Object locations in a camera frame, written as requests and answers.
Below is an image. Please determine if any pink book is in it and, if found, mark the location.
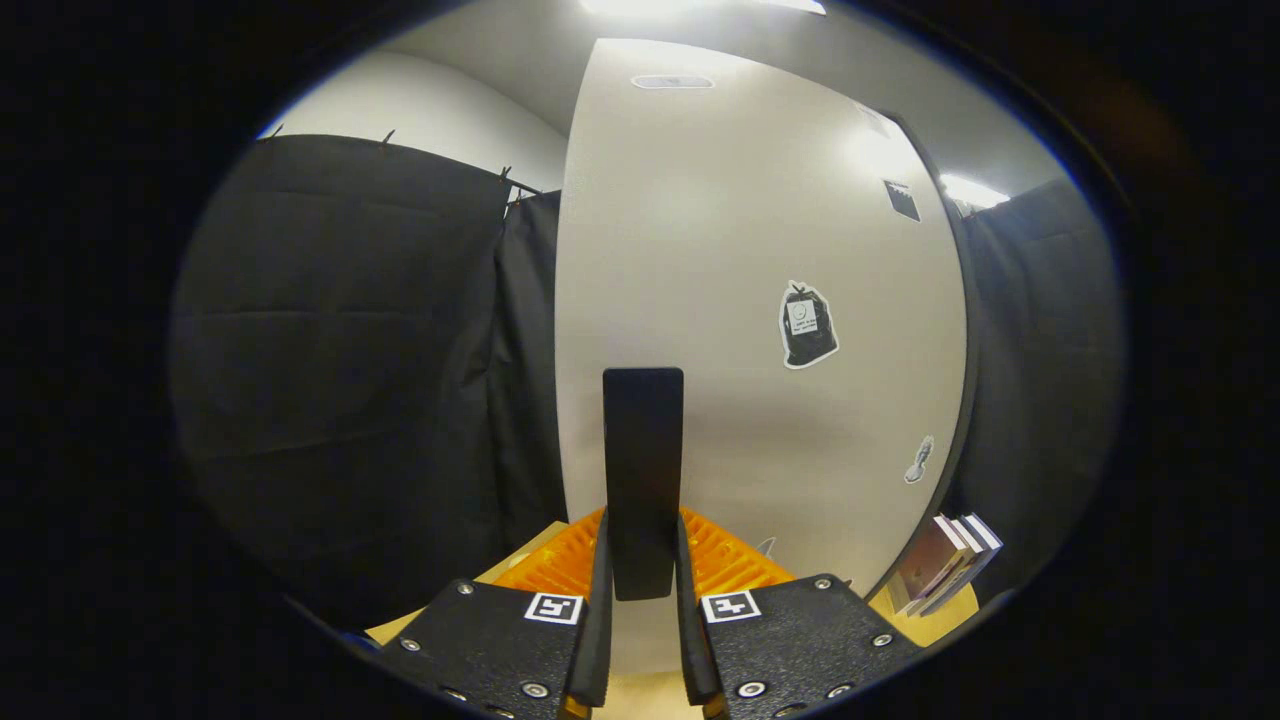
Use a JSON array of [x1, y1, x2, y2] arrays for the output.
[[888, 518, 966, 613]]

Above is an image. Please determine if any black door handle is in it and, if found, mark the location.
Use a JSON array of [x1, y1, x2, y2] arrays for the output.
[[602, 367, 685, 602]]

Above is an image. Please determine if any beige cabinet door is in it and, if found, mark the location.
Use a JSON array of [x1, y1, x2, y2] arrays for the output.
[[553, 38, 969, 676]]

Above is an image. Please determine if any long ceiling light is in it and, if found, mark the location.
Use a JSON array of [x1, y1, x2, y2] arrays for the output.
[[940, 174, 1011, 209]]

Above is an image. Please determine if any black backdrop cloth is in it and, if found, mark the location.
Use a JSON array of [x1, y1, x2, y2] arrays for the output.
[[170, 135, 1126, 631]]

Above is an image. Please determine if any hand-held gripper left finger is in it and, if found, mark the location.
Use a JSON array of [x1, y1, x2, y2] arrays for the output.
[[385, 507, 614, 720]]

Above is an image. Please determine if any large ceiling light panel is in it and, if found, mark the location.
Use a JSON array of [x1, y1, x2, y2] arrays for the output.
[[580, 0, 828, 16]]

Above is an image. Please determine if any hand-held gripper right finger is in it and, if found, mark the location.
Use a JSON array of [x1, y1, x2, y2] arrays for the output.
[[672, 507, 921, 720]]

